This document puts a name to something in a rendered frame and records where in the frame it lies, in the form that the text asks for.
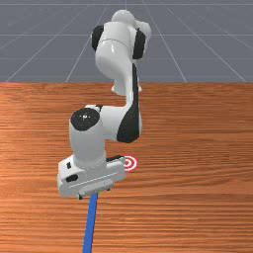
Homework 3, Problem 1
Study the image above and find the long blue stick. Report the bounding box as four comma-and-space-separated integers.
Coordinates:
82, 193, 100, 253

